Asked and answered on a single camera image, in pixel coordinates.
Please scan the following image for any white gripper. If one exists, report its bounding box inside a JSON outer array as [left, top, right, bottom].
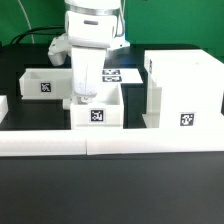
[[71, 46, 106, 103]]

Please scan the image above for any white front drawer box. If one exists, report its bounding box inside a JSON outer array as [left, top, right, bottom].
[[63, 83, 124, 129]]

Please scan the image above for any white drawer box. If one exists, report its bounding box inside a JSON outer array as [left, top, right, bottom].
[[19, 68, 72, 100], [63, 83, 124, 129]]

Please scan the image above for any white drawer cabinet frame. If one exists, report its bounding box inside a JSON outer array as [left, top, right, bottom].
[[143, 50, 224, 130]]

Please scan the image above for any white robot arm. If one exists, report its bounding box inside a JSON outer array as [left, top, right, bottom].
[[48, 0, 127, 103]]

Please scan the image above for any white rear drawer box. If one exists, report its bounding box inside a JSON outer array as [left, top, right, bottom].
[[19, 68, 72, 100]]

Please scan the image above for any white marker tag sheet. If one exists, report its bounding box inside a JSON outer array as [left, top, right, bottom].
[[102, 68, 142, 84]]

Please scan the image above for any white front fence bar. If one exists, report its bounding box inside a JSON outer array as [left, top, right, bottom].
[[0, 129, 224, 157]]

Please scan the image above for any white fence bar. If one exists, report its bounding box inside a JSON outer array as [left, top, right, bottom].
[[0, 95, 8, 123], [0, 129, 224, 157]]

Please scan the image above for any white left fence bar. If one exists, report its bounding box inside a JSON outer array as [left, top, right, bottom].
[[0, 95, 8, 123]]

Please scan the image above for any thin white cable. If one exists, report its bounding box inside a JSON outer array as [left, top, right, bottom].
[[17, 0, 36, 44]]

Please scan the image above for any black cable bundle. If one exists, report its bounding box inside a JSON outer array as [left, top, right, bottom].
[[9, 25, 66, 46]]

